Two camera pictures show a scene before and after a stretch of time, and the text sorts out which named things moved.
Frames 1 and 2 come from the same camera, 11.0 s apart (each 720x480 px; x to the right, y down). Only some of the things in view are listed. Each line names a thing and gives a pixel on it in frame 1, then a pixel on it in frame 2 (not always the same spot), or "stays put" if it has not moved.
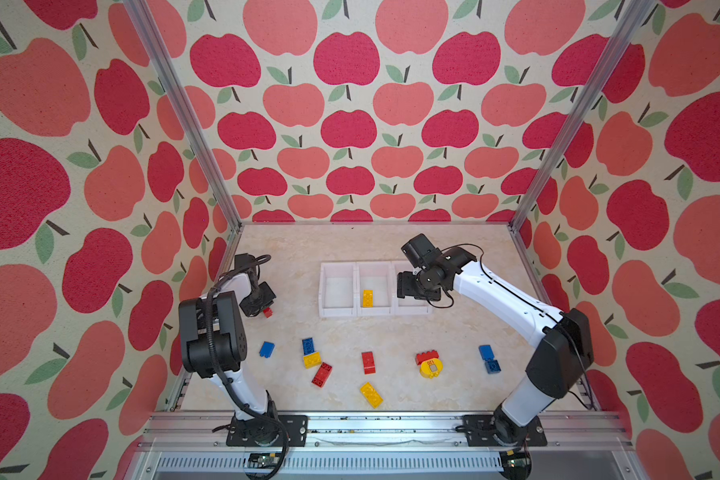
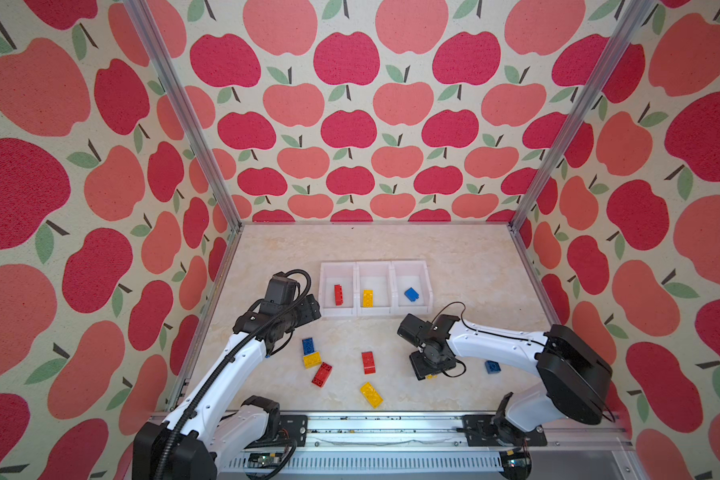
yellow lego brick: x=368 y=298 stays put
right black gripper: x=403 y=287 to x=418 y=372
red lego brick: x=322 y=375 stays put
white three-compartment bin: x=366 y=289 stays put
